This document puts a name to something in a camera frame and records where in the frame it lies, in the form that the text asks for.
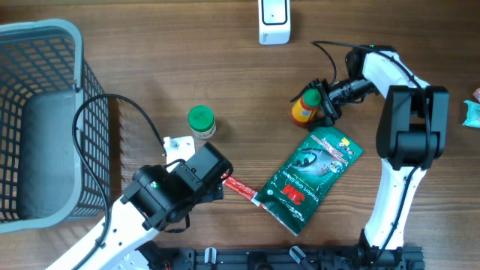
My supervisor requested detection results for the teal wet wipes packet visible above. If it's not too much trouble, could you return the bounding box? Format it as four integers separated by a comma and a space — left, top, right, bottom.
463, 100, 480, 128

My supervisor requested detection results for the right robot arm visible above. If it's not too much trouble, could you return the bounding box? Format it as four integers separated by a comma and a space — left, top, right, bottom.
305, 44, 449, 269

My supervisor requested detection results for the grey plastic mesh basket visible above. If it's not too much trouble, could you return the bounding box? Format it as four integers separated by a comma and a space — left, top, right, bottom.
1, 19, 110, 234

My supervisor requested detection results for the green lid spice jar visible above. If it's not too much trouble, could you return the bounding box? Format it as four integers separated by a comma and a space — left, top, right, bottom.
187, 105, 216, 140

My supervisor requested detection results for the red sauce bottle green cap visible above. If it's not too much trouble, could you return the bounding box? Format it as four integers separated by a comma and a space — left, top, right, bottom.
291, 88, 322, 126

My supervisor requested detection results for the small red white packet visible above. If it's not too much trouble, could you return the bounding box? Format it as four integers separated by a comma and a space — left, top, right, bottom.
472, 88, 480, 102

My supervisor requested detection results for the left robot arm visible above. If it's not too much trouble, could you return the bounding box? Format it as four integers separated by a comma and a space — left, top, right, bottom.
50, 142, 233, 269

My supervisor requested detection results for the green 3M gloves packet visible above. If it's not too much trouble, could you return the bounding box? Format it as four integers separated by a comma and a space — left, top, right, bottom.
255, 127, 363, 236

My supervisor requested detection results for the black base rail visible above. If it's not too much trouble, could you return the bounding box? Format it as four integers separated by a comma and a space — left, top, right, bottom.
138, 241, 426, 270

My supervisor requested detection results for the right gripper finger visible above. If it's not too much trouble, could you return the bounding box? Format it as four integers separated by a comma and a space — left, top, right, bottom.
307, 116, 335, 131
290, 79, 321, 102

